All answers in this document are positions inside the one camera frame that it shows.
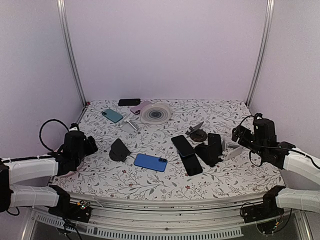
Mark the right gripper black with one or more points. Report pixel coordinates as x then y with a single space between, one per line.
240 129

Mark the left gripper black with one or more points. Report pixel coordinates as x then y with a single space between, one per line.
92 146

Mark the white silver phone stand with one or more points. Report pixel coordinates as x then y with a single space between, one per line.
230 149

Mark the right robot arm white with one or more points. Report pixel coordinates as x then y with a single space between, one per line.
296 196

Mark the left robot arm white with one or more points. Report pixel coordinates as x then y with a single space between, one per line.
13 171

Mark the black round folding stand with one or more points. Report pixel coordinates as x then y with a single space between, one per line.
118 151

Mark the teal phone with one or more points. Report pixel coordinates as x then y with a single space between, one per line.
112 115

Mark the small black phone on stand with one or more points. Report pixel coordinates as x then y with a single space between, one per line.
214 141

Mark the black clamp phone stand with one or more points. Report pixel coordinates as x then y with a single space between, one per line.
207 155

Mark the silver folding phone stand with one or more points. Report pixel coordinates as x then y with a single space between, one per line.
127 125

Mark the round wooden base stand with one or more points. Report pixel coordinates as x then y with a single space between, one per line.
196 133

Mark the black phone at back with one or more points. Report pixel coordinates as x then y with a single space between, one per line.
129 102

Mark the pink phone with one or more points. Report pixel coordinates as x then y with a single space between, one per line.
137 109

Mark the black phone on table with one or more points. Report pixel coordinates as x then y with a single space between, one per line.
191 165

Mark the blue phone face down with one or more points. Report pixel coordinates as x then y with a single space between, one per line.
150 162

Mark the white round dish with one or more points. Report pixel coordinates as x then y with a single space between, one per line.
155 114

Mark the floral table mat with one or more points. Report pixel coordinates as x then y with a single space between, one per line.
100 176

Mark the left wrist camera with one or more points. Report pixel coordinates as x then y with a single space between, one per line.
74 127

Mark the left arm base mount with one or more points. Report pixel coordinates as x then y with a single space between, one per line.
80 211

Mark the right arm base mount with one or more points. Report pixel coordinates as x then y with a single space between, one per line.
252 212

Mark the front aluminium rail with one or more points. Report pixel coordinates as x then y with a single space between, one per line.
209 219

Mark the right aluminium frame post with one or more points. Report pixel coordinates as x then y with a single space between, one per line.
262 50

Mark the aluminium frame post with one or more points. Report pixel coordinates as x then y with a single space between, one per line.
61 7
262 50

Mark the left aluminium frame post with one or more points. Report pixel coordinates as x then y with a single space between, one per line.
61 7

